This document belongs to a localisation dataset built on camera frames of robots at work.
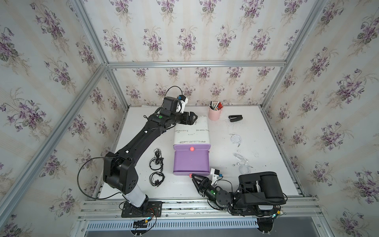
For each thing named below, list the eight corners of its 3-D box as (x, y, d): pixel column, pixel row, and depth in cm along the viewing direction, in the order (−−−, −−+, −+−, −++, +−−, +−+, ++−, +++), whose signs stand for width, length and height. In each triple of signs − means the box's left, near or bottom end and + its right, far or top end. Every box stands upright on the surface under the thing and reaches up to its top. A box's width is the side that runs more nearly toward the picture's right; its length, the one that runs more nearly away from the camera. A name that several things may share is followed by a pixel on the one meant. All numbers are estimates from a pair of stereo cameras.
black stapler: (229, 121, 112) (230, 119, 111) (228, 116, 116) (229, 114, 114) (242, 121, 112) (243, 120, 111) (241, 116, 116) (241, 114, 114)
